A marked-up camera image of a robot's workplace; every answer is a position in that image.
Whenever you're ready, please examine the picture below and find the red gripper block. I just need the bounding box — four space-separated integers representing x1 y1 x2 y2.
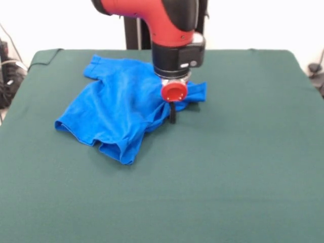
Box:
161 80 188 125

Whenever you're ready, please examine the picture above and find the blue shirt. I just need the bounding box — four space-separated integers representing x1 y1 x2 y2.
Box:
54 54 208 166

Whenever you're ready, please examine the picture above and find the dark green table cloth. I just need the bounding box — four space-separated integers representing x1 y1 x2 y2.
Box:
0 48 324 243

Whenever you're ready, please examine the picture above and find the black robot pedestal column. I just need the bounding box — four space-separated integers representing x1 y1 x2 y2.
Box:
123 0 211 50

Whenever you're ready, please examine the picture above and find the black cable bundle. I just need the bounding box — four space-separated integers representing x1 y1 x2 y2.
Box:
0 37 28 109

